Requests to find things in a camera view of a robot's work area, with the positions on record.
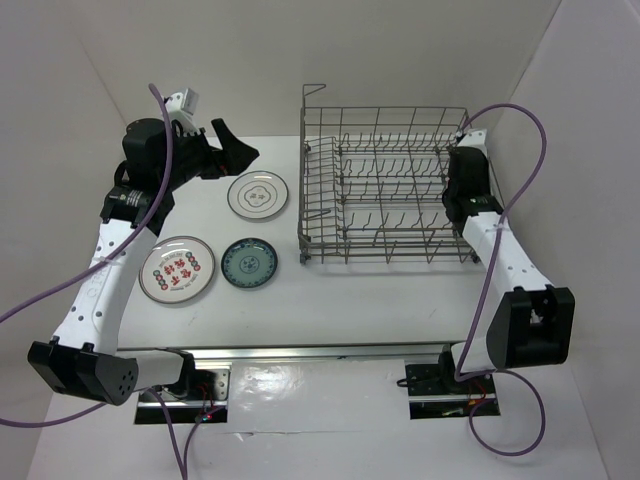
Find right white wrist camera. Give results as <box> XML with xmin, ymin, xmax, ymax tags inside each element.
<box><xmin>456</xmin><ymin>128</ymin><xmax>488</xmax><ymax>154</ymax></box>

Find teal blue floral plate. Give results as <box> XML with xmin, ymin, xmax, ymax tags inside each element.
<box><xmin>221</xmin><ymin>237</ymin><xmax>279</xmax><ymax>289</ymax></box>

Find white plate red characters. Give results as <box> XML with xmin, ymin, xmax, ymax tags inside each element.
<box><xmin>138</xmin><ymin>236</ymin><xmax>216</xmax><ymax>305</ymax></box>

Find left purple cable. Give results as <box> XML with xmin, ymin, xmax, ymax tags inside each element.
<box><xmin>0</xmin><ymin>83</ymin><xmax>221</xmax><ymax>476</ymax></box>

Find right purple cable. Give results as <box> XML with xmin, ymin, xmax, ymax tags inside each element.
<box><xmin>454</xmin><ymin>103</ymin><xmax>547</xmax><ymax>455</ymax></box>

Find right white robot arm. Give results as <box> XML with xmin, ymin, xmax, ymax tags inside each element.
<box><xmin>436</xmin><ymin>129</ymin><xmax>575</xmax><ymax>392</ymax></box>

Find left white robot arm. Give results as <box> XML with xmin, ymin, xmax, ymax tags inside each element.
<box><xmin>27</xmin><ymin>118</ymin><xmax>259</xmax><ymax>405</ymax></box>

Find grey wire dish rack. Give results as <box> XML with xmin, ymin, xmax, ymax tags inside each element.
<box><xmin>297</xmin><ymin>83</ymin><xmax>478</xmax><ymax>264</ymax></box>

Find white plate green rim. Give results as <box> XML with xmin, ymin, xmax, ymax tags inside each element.
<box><xmin>227</xmin><ymin>170</ymin><xmax>289</xmax><ymax>221</ymax></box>

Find purple cable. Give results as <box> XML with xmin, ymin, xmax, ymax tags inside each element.
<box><xmin>454</xmin><ymin>103</ymin><xmax>547</xmax><ymax>455</ymax></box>
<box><xmin>0</xmin><ymin>83</ymin><xmax>221</xmax><ymax>476</ymax></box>

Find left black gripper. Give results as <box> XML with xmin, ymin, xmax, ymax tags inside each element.
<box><xmin>158</xmin><ymin>118</ymin><xmax>258</xmax><ymax>190</ymax></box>

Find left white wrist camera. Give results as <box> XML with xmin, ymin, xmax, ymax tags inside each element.
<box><xmin>165</xmin><ymin>88</ymin><xmax>199</xmax><ymax>135</ymax></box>

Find metal base rail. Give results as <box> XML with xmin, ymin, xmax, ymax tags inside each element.
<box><xmin>134</xmin><ymin>339</ymin><xmax>459</xmax><ymax>365</ymax></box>

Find white front cover panel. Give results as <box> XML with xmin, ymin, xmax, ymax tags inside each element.
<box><xmin>227</xmin><ymin>360</ymin><xmax>410</xmax><ymax>434</ymax></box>

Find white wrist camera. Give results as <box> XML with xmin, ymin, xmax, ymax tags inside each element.
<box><xmin>456</xmin><ymin>128</ymin><xmax>488</xmax><ymax>154</ymax></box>
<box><xmin>165</xmin><ymin>88</ymin><xmax>199</xmax><ymax>135</ymax></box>

